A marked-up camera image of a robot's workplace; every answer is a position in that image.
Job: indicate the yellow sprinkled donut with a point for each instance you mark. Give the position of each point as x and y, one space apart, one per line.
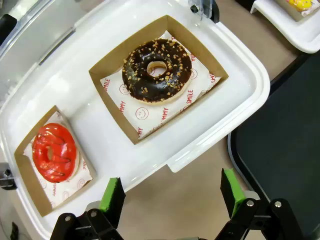
301 4

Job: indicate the clear plastic container lid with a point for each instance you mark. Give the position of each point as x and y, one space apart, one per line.
30 32

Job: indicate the dark grey serving tray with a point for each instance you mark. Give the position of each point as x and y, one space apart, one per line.
282 140

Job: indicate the clear acrylic lid clip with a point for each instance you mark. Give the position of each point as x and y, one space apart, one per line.
203 8

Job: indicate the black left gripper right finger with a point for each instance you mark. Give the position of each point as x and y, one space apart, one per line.
235 192

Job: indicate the white smiley print paper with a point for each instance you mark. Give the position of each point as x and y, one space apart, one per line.
160 113
75 181

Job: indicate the chocolate donut with nuts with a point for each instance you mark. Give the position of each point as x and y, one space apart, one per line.
157 71

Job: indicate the small white plastic container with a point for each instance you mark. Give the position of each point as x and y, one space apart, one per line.
297 32

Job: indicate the red glazed donut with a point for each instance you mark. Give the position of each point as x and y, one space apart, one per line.
54 152

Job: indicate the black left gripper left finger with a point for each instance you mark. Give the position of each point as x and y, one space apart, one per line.
111 200

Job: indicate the large white plastic container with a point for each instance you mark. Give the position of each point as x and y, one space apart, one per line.
112 147

